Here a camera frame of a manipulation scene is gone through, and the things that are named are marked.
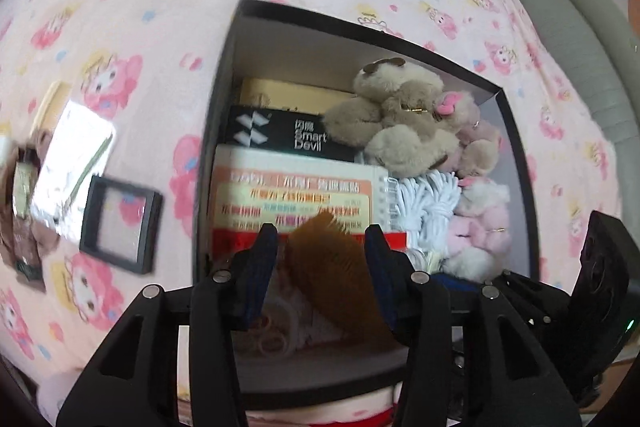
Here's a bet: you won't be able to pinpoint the grey pack with rings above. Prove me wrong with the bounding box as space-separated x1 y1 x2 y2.
232 274 349 361

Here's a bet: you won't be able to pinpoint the wooden comb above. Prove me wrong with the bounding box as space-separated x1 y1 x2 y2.
284 211 394 349

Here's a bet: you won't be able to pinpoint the orange label spiral notebook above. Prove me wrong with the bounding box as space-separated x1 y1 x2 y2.
212 144 394 234

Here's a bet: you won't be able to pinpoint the pink white plush toy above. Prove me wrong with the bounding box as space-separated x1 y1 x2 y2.
434 91 511 283

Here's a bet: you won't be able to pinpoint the black Smart Devil box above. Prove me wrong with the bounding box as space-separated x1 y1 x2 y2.
220 105 359 162

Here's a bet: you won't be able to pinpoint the beige plush dog toy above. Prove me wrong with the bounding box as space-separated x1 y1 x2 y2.
322 57 459 178

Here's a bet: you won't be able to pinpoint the gold flat box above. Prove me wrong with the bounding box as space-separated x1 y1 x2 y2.
239 78 354 115

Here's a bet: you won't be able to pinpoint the green cotton swab sticks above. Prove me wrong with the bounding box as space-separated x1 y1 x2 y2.
60 134 114 216

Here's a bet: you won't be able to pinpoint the clear zip bag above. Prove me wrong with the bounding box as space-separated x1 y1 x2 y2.
30 101 116 244

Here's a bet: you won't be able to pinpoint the brown fabric pouch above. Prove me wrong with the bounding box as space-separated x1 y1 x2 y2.
1 129 60 293

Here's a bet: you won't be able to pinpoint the black shoe box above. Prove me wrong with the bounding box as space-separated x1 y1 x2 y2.
192 0 540 411

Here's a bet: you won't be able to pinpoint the hand cream tube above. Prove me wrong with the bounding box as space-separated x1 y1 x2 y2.
10 158 47 283

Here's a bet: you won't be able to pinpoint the small gold card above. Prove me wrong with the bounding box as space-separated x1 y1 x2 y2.
30 80 72 134

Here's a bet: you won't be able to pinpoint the grey upholstered headboard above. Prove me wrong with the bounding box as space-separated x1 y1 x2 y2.
520 0 639 228

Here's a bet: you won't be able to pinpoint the pink cartoon print blanket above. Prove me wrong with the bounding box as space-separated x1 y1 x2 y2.
0 0 626 427

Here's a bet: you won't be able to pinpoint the white coiled cable bundle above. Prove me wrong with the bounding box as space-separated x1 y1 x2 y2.
387 170 464 273

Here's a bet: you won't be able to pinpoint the black square frame case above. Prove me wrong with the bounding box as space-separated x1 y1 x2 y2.
79 176 164 275

